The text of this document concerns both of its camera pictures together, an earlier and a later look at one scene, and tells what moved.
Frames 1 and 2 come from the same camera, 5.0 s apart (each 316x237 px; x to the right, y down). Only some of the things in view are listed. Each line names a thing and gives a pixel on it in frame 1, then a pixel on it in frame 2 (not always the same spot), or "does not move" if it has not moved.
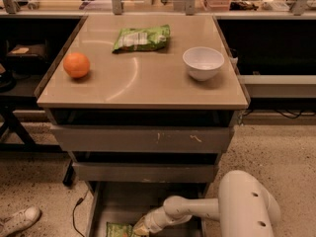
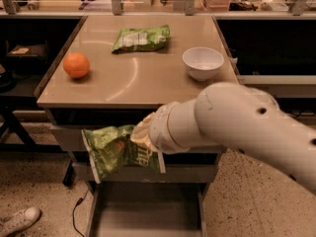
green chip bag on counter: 141,39 does not move
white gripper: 152,221 → 159,128
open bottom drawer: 125,201 does not move
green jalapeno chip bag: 114,229 → 112,148
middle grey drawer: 143,172 does not move
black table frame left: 25,143 does not move
